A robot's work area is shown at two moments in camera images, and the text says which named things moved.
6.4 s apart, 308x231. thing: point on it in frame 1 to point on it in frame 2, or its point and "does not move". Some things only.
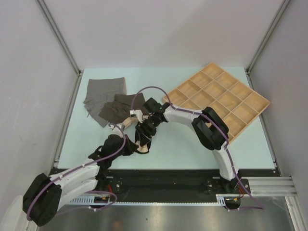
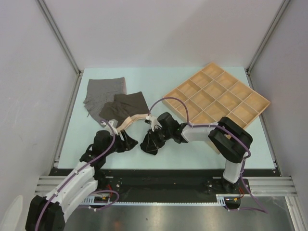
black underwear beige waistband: x=143 y=141 to x=151 y=143
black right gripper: x=143 y=128 to x=156 y=129
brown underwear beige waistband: x=119 y=109 does not move
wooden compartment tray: x=237 y=106 does not move
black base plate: x=158 y=186 does not move
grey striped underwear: x=101 y=92 does not move
